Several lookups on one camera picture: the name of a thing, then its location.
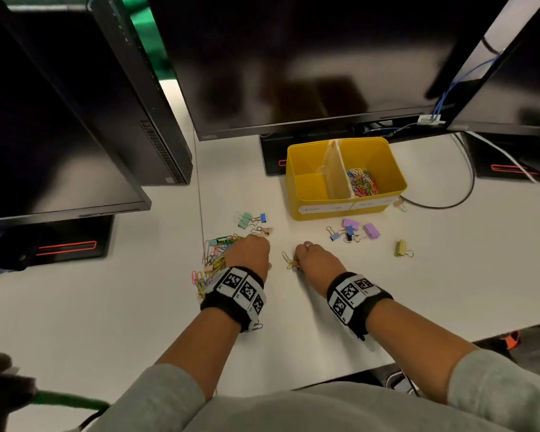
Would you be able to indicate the small pink binder clip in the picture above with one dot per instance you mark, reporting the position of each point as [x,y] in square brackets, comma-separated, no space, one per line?
[265,230]

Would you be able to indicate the black desktop computer tower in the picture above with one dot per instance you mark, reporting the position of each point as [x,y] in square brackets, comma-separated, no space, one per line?
[130,98]

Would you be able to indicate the person's left forearm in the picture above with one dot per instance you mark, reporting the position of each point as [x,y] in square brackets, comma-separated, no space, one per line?
[198,350]

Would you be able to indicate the small bunch of paper clips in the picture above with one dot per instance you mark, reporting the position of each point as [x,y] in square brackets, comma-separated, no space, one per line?
[291,264]

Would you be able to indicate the small mint green binder clip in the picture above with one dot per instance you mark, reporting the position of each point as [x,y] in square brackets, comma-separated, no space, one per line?
[245,219]

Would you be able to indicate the black monitor stand base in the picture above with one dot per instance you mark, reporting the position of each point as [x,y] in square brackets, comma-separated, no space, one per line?
[486,157]
[85,233]

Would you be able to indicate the black wristband with markers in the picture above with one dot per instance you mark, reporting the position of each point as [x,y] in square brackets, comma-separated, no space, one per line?
[234,287]
[355,296]

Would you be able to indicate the small rose gold binder clip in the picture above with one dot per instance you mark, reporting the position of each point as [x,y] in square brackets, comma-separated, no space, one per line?
[398,203]

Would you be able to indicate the person's left hand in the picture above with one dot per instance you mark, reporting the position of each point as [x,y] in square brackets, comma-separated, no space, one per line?
[249,256]

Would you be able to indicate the purple binder clip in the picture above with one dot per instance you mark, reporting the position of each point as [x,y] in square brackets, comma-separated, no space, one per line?
[372,230]
[351,223]

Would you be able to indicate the small blue binder clip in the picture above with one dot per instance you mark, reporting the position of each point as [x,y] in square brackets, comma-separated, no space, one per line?
[263,217]

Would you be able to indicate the yellow binder clip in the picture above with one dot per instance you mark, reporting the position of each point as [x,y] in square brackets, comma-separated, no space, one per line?
[400,248]

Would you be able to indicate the person's gray sweatshirt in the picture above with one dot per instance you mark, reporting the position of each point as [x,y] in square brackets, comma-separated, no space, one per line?
[319,409]

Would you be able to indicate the person's right hand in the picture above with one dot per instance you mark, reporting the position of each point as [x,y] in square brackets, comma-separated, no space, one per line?
[319,267]

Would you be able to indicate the green cloth strip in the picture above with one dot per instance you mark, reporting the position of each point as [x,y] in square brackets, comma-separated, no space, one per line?
[72,400]

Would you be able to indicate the yellow divided plastic bin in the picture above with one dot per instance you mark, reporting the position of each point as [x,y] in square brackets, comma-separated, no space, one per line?
[310,193]

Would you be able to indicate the orange and black shoe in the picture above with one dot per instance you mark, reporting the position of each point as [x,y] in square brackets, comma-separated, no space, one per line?
[510,341]

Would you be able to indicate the heap of sorted paper clips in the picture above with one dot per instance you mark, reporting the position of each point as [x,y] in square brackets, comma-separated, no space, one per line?
[362,182]

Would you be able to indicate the black computer monitor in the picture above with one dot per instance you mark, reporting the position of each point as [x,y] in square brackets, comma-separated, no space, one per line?
[531,85]
[40,152]
[319,62]

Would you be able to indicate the dark blue binder clip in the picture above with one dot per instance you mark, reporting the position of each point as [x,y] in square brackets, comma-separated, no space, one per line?
[350,230]

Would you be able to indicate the light blue binder clip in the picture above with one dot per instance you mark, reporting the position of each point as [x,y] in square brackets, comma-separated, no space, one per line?
[335,237]

